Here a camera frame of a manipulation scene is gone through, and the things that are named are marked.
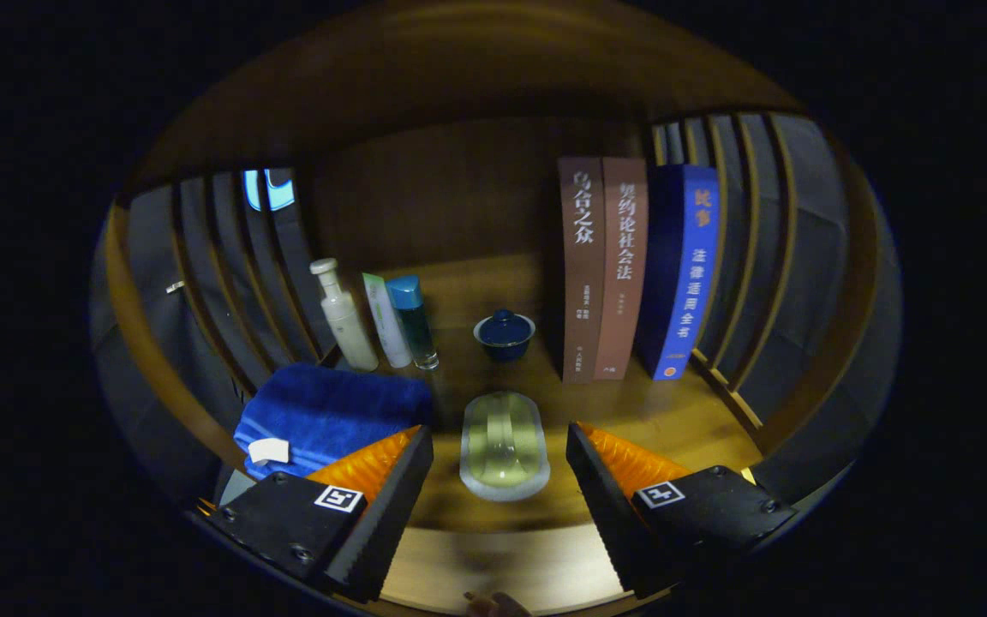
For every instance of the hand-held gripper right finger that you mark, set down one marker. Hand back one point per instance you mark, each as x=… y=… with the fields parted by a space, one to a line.
x=609 y=506

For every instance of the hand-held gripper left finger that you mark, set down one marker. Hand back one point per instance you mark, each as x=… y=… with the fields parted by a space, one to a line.
x=391 y=501

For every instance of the pale green oval soap dish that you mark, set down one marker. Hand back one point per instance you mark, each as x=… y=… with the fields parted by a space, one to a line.
x=504 y=446

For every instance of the wooden drawer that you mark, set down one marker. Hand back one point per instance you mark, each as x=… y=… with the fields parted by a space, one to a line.
x=502 y=566

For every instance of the wooden countertop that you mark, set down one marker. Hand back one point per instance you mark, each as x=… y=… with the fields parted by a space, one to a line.
x=656 y=420

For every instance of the brown wooden cabinet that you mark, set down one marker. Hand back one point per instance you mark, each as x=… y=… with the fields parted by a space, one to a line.
x=459 y=188

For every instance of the blue folded towel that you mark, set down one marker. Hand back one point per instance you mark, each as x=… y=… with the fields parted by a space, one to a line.
x=331 y=411

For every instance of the white pump bottle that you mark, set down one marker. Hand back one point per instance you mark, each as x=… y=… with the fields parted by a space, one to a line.
x=352 y=330

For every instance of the white and green tube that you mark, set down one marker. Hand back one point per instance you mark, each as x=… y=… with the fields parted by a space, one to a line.
x=386 y=326

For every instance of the teal capped bottle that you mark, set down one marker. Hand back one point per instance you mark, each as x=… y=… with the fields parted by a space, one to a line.
x=415 y=326

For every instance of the dark blue lidded teacup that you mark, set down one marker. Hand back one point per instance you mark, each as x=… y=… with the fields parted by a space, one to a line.
x=504 y=338

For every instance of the reddish brown book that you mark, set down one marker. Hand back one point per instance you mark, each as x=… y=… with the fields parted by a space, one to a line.
x=622 y=274

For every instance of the dark brown book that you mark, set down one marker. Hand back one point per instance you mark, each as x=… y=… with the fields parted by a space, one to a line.
x=581 y=274

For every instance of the blue book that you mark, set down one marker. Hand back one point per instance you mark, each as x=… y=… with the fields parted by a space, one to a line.
x=690 y=283

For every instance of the black backdrop cloth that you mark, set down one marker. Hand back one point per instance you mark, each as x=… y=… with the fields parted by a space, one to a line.
x=810 y=248

